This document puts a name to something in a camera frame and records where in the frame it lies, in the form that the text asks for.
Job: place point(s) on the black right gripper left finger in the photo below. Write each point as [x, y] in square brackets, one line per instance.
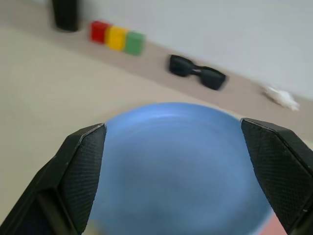
[73, 171]

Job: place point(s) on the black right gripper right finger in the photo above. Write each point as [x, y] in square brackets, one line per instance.
[281, 171]

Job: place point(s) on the blue plastic plate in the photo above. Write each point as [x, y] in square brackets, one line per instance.
[171, 166]

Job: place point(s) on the pink plastic plate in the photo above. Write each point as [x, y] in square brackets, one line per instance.
[276, 227]

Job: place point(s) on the flat crumpled white paper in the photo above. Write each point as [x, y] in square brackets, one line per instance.
[283, 98]

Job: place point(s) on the black sunglasses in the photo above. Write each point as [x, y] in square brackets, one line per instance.
[210, 78]

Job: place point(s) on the yellow cube block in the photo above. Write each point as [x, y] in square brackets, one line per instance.
[117, 38]

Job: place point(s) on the red cube block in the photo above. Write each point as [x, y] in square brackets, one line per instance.
[99, 33]

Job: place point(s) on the green cube block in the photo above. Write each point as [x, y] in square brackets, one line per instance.
[135, 43]

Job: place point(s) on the black cylindrical cup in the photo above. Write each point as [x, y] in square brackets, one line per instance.
[66, 14]

